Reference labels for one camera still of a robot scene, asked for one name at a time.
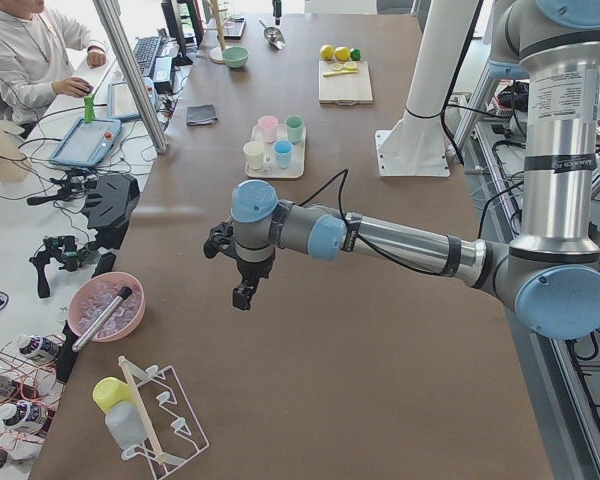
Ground green cup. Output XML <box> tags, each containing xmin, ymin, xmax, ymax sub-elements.
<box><xmin>285</xmin><ymin>115</ymin><xmax>305</xmax><ymax>144</ymax></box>

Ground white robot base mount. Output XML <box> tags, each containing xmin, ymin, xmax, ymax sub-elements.
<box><xmin>375</xmin><ymin>0</ymin><xmax>482</xmax><ymax>177</ymax></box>

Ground cream cup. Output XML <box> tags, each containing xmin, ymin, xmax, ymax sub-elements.
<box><xmin>243</xmin><ymin>141</ymin><xmax>264</xmax><ymax>171</ymax></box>

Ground green lime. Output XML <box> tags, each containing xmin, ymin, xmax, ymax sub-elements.
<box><xmin>350</xmin><ymin>48</ymin><xmax>362</xmax><ymax>61</ymax></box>

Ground aluminium frame post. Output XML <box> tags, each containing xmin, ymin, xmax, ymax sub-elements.
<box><xmin>93</xmin><ymin>0</ymin><xmax>168</xmax><ymax>155</ymax></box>

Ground metal scoop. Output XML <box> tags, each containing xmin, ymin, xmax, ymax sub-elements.
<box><xmin>259</xmin><ymin>19</ymin><xmax>286</xmax><ymax>50</ymax></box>

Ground grey folded cloth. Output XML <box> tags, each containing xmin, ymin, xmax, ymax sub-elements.
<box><xmin>186</xmin><ymin>104</ymin><xmax>218</xmax><ymax>126</ymax></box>

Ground whole lemon upper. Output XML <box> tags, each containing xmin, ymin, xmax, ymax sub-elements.
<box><xmin>334</xmin><ymin>46</ymin><xmax>351</xmax><ymax>62</ymax></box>

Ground yellow cup on rack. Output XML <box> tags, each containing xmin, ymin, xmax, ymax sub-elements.
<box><xmin>92</xmin><ymin>377</ymin><xmax>133</xmax><ymax>413</ymax></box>

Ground yellow plastic knife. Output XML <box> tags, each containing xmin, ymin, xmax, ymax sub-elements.
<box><xmin>322</xmin><ymin>70</ymin><xmax>358</xmax><ymax>78</ymax></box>

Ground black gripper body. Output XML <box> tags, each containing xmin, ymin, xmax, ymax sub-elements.
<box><xmin>203</xmin><ymin>223</ymin><xmax>275</xmax><ymax>288</ymax></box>

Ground black keyboard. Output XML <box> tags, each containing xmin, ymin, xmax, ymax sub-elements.
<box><xmin>133</xmin><ymin>36</ymin><xmax>161</xmax><ymax>77</ymax></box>

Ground blue teach pendant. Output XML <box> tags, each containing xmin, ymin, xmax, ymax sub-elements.
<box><xmin>49</xmin><ymin>118</ymin><xmax>121</xmax><ymax>168</ymax></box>

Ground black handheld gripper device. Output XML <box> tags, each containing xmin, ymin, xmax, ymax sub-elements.
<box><xmin>28</xmin><ymin>234</ymin><xmax>99</xmax><ymax>300</ymax></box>

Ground wooden cutting board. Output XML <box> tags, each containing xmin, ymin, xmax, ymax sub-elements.
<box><xmin>318</xmin><ymin>60</ymin><xmax>373</xmax><ymax>106</ymax></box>

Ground cream rabbit tray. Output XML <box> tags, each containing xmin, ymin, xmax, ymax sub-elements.
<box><xmin>244</xmin><ymin>125</ymin><xmax>306</xmax><ymax>180</ymax></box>

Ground pink cup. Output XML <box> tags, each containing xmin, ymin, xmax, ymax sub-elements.
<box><xmin>258</xmin><ymin>115</ymin><xmax>278</xmax><ymax>144</ymax></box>

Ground whole lemon lower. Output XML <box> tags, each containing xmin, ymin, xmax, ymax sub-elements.
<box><xmin>320</xmin><ymin>44</ymin><xmax>334</xmax><ymax>61</ymax></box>

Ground whole lemon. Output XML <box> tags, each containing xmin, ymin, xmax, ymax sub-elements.
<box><xmin>334</xmin><ymin>46</ymin><xmax>351</xmax><ymax>62</ymax></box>
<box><xmin>320</xmin><ymin>44</ymin><xmax>334</xmax><ymax>61</ymax></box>

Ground metal tube tool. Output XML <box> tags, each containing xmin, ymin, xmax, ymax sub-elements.
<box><xmin>71</xmin><ymin>286</ymin><xmax>132</xmax><ymax>353</ymax></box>

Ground person in grey hoodie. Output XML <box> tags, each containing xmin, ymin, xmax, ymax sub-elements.
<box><xmin>0</xmin><ymin>1</ymin><xmax>107</xmax><ymax>133</ymax></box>

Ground blue cup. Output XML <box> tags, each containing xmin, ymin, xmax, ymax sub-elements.
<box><xmin>273</xmin><ymin>140</ymin><xmax>294</xmax><ymax>169</ymax></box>

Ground white wire cup rack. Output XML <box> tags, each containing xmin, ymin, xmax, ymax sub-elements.
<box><xmin>118</xmin><ymin>356</ymin><xmax>210</xmax><ymax>479</ymax></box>

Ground clear cup on rack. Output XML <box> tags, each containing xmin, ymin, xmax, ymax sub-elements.
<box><xmin>105</xmin><ymin>401</ymin><xmax>147</xmax><ymax>450</ymax></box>

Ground green bowl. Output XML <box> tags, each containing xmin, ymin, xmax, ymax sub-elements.
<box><xmin>222</xmin><ymin>46</ymin><xmax>249</xmax><ymax>69</ymax></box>

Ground wooden stand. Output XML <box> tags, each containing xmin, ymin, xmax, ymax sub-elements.
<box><xmin>207</xmin><ymin>0</ymin><xmax>226</xmax><ymax>64</ymax></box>

